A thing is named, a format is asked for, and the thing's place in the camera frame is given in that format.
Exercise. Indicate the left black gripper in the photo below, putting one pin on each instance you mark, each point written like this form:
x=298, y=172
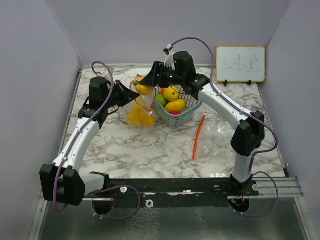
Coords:
x=127, y=94

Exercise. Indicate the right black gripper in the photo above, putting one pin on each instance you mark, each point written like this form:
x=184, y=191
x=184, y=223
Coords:
x=152, y=78

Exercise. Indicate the orange tangerine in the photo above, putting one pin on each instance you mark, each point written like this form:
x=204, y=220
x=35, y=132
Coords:
x=142, y=89

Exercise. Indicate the yellow bell pepper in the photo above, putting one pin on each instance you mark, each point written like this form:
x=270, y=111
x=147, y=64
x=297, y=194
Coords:
x=137, y=116

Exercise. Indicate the clear zip bag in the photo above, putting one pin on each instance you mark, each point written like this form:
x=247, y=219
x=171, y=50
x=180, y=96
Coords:
x=144, y=102
x=212, y=140

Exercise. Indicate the orange bell pepper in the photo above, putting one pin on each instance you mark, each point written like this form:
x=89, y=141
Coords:
x=149, y=121

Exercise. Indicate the blue plastic basket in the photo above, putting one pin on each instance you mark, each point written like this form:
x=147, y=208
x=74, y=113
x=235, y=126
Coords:
x=176, y=121

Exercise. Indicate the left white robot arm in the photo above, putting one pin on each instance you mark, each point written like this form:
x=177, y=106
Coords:
x=61, y=181

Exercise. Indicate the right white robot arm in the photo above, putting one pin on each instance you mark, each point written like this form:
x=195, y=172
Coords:
x=248, y=126

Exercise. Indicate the clear zip bag on table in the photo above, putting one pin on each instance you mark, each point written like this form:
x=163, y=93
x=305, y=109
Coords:
x=212, y=140

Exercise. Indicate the green apple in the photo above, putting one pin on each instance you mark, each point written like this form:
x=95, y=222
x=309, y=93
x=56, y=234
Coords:
x=161, y=99

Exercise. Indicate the yellow apple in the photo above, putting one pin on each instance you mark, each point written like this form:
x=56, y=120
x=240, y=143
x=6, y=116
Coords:
x=171, y=93

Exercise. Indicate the yellow mango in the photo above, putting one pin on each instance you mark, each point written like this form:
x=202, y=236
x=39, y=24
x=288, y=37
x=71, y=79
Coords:
x=176, y=105

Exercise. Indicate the small whiteboard with writing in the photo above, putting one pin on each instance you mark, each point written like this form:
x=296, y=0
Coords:
x=241, y=64

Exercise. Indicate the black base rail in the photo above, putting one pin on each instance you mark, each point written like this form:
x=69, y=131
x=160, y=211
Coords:
x=175, y=192

